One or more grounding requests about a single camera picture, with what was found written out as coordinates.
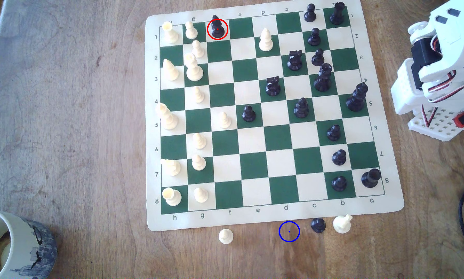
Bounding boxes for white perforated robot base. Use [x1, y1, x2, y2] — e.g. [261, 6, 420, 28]
[407, 105, 464, 142]

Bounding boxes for green and cream chess mat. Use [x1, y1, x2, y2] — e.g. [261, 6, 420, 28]
[145, 0, 405, 232]

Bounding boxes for black chess knight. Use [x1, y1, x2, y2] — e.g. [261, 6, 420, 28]
[287, 50, 303, 71]
[265, 76, 282, 97]

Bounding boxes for white chess knight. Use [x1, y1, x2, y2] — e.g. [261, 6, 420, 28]
[333, 214, 353, 234]
[161, 158, 181, 176]

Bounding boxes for white chess king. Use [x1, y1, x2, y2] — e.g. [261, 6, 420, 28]
[155, 103, 178, 130]

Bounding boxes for black chess bishop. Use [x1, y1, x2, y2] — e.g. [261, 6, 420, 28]
[293, 97, 310, 119]

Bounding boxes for white chess queen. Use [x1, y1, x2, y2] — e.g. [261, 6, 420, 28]
[183, 53, 204, 82]

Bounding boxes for white chess rook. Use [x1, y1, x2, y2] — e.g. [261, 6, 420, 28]
[162, 187, 182, 207]
[161, 21, 179, 44]

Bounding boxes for white chess bishop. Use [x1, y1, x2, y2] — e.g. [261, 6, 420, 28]
[259, 28, 274, 52]
[162, 58, 179, 81]

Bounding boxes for black chess queen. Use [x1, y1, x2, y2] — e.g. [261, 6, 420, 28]
[314, 63, 333, 92]

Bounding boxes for black chess king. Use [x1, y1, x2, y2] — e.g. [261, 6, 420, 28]
[346, 82, 369, 112]

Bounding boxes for black chess rook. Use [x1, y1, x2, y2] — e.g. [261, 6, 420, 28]
[330, 2, 346, 25]
[361, 168, 382, 189]

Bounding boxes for white mug with skyline print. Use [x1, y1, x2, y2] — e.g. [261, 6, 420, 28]
[0, 207, 58, 279]

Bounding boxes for red white black servo wires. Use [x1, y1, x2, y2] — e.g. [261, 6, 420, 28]
[421, 104, 438, 128]

